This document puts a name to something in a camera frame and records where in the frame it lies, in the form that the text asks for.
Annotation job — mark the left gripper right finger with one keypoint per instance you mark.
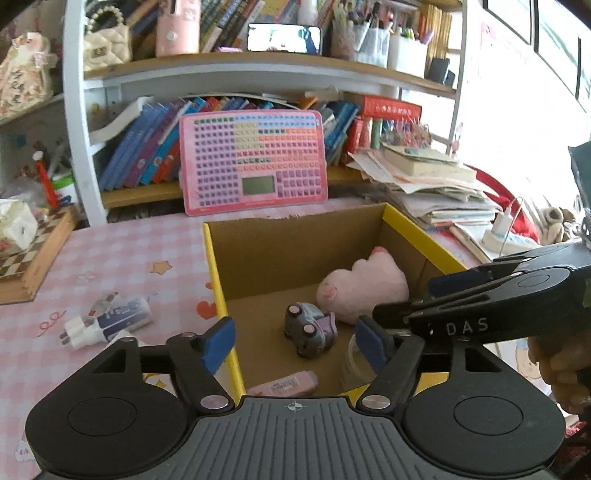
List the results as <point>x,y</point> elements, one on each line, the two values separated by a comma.
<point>394,358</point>

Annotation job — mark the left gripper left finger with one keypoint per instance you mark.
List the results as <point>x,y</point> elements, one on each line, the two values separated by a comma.
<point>196,358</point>

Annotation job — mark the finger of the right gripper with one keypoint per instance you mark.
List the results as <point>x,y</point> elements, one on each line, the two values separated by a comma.
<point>432,314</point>
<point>474,277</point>

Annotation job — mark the white blue spray bottle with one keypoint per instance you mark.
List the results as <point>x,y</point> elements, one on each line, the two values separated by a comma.
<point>130,316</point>

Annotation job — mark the small white plug charger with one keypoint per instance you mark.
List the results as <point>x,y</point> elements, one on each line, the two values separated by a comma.
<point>80,332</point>

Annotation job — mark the person right hand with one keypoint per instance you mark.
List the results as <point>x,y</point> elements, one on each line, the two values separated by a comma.
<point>560,371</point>

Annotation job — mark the clear tape roll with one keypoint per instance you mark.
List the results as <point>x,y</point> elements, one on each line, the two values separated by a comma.
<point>356,370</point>

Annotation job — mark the pink plush toy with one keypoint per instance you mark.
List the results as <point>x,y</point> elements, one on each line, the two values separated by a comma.
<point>352,293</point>

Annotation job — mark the white power strip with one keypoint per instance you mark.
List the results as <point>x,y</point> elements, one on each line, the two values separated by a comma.
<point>507,244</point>

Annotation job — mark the grey purple toy car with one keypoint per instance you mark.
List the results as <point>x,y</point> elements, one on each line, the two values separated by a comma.
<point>312,331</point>

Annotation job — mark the pink eraser block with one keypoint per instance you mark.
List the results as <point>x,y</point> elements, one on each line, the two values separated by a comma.
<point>300,384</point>

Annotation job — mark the stack of papers and books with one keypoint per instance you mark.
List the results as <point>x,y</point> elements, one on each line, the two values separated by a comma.
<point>429,186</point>

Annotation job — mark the yellow cardboard box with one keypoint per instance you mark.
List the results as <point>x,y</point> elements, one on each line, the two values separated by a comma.
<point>260,265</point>

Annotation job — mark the red book box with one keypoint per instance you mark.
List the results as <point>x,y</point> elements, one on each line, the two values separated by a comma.
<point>385,108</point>

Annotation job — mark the wooden chess board box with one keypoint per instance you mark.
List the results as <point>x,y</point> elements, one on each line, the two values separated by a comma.
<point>22,274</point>

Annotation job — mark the pink keyboard learning toy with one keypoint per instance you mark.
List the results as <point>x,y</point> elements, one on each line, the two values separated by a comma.
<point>250,159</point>

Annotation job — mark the row of blue books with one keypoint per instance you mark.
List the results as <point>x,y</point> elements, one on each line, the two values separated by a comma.
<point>148,141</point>

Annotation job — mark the floral tissue pack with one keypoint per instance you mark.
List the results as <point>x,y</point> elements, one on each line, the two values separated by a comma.
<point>18,227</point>

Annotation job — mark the smartphone on shelf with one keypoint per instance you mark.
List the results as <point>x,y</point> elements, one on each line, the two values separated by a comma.
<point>290,38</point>

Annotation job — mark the pink lucky cat figurine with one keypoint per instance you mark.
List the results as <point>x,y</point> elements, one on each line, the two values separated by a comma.
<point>26,74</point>

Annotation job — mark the cream quilted pearl handbag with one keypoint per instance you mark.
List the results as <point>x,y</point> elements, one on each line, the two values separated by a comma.
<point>107,40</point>

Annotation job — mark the pink cylinder container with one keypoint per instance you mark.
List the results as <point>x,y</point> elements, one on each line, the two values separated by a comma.
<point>178,28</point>

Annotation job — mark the white bookshelf frame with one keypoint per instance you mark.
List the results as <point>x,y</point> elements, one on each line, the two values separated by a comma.
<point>95,98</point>

